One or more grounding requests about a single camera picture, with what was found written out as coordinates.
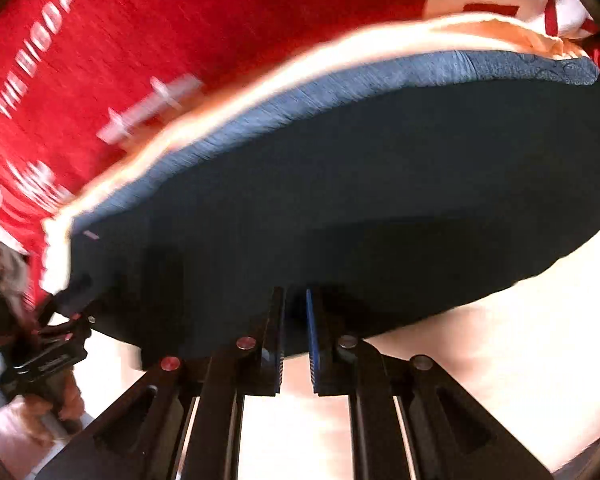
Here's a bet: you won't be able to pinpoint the black pants with grey waistband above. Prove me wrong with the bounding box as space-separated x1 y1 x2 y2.
70 50 600 364

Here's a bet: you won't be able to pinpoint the person's left hand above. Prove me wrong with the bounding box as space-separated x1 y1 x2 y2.
9 368 85 444

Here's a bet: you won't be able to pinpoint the grey plush toy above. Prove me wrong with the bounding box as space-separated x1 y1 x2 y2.
0 243 38 365

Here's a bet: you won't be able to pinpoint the cream sofa seat cover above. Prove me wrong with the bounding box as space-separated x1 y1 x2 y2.
44 13 600 470

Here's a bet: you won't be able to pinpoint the red blanket with white lettering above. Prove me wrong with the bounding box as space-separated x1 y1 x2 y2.
0 0 600 300

